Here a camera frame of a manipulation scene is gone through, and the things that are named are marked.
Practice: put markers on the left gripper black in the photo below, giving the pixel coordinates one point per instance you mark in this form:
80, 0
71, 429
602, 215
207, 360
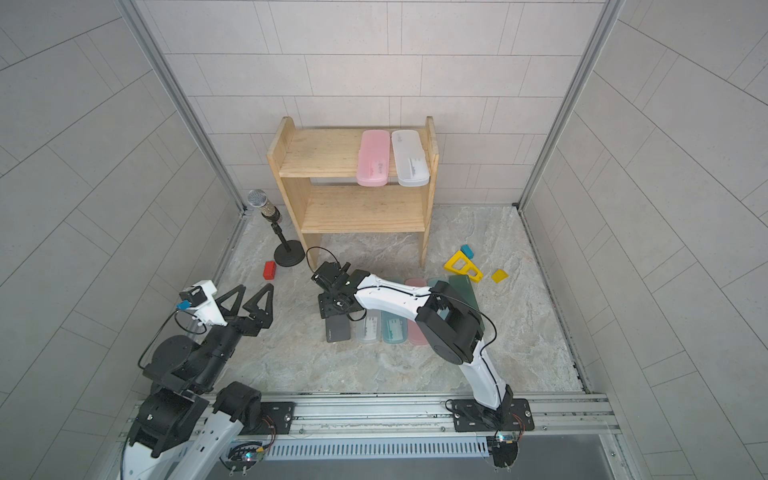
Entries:
256, 319

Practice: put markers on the aluminium mounting rail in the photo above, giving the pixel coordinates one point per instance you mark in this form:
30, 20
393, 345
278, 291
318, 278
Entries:
406, 415

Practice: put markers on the pink pencil case top shelf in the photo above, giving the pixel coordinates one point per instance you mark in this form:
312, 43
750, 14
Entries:
373, 165

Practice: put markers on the yellow flat square block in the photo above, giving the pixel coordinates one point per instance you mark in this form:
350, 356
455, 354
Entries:
499, 276

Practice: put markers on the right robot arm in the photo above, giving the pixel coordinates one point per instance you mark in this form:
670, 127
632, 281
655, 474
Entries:
454, 330

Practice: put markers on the right circuit board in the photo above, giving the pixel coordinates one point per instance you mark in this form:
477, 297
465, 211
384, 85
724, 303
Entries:
502, 450

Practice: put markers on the light blue pencil case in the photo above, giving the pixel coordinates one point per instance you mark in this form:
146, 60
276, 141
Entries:
433, 282

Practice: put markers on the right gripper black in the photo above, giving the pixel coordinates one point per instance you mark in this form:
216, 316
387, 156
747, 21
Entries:
326, 303

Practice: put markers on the pink pencil case shelf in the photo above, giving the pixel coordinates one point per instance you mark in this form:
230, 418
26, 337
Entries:
373, 165
415, 335

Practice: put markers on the clear white pencil case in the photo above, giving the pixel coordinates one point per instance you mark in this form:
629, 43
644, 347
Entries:
410, 158
368, 330

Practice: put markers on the teal small block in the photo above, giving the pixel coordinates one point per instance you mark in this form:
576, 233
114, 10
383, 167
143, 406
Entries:
467, 251

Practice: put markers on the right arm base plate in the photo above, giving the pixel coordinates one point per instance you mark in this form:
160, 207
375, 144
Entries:
514, 415

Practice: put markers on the red small block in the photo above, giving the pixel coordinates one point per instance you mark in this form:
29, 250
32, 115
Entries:
269, 270

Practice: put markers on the teal pencil case with label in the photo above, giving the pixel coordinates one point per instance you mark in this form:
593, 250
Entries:
394, 328

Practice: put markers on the dark green pencil case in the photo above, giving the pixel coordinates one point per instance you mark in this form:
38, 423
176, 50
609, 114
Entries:
464, 297

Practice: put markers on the black pencil case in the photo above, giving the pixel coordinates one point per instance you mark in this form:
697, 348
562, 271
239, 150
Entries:
338, 328

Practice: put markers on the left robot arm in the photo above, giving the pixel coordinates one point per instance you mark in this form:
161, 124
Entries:
178, 433

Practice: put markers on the yellow triangle block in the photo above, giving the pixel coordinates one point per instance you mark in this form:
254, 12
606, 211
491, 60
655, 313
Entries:
460, 264

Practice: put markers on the circuit board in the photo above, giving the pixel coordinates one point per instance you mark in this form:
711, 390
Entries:
502, 450
241, 458

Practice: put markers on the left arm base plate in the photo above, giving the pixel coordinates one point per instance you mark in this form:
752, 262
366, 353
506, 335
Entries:
276, 418

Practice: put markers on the wooden two-tier shelf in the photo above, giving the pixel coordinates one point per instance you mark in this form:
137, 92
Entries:
315, 171

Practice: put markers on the left circuit board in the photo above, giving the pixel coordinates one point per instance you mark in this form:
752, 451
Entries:
241, 458

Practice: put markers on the silver microphone on stand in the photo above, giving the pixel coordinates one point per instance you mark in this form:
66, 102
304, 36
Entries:
288, 253

